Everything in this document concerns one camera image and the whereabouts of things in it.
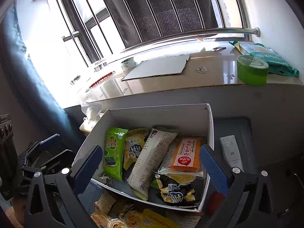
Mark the blue curtain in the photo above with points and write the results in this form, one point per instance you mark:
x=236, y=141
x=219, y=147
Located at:
x=29, y=88

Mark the grey cardboard sheet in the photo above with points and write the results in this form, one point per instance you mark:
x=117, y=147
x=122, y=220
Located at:
x=165, y=66

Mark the green wipes pack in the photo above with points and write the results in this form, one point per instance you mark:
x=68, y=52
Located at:
x=277, y=64

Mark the white remote control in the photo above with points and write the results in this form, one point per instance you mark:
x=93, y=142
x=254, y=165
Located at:
x=231, y=151

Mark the yellow green small pack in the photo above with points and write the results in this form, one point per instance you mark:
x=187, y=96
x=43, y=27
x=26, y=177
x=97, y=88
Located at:
x=154, y=220

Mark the white long snack pack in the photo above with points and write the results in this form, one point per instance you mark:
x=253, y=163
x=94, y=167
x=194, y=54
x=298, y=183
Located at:
x=151, y=156

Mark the tissue paper pack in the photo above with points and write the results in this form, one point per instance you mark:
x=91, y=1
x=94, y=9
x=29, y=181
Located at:
x=92, y=112

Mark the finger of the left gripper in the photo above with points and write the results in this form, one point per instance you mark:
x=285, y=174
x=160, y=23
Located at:
x=54, y=140

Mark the green round tin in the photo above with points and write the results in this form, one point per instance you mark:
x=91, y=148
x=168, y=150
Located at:
x=252, y=70

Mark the steel window rail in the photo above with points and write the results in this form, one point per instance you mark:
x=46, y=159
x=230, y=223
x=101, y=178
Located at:
x=204, y=32

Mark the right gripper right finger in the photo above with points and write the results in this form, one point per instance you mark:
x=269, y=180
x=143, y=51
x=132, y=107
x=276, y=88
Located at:
x=228, y=181

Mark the yellow green chip bag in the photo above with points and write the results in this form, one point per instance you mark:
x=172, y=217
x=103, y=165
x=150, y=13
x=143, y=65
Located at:
x=134, y=143

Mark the dark hanging towel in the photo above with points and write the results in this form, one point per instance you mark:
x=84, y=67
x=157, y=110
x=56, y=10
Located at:
x=140, y=21

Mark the white cardboard storage box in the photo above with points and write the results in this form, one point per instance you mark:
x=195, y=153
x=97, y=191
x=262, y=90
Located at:
x=122, y=187

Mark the orange cheese snack pack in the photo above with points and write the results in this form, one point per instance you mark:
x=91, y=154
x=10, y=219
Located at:
x=183, y=157

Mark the jelly cup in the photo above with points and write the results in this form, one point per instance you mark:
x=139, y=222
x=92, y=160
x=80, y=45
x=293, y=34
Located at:
x=116, y=223
x=134, y=219

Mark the red oval case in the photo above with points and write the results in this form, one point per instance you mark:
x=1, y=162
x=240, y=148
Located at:
x=214, y=202

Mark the beige small cake pack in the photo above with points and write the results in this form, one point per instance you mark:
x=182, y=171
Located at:
x=104, y=203

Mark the green seaweed snack pack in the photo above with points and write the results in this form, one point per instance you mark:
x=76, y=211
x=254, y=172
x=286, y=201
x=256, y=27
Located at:
x=114, y=150

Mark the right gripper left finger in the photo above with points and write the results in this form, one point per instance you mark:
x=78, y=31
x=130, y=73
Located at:
x=74, y=181

